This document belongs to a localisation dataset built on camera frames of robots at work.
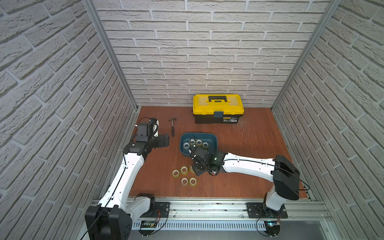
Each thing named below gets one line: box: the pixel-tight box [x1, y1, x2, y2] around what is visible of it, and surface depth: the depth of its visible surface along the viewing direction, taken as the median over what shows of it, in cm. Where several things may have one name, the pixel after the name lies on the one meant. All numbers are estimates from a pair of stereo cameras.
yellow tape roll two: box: [171, 169, 180, 178], surface depth 87 cm
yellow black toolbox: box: [192, 94, 245, 124], surface depth 102 cm
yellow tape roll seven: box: [181, 177, 188, 185], surface depth 84 cm
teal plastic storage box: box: [179, 132, 218, 155], surface depth 100 cm
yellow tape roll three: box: [180, 165, 189, 175], surface depth 87 cm
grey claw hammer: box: [168, 117, 177, 137], surface depth 109 cm
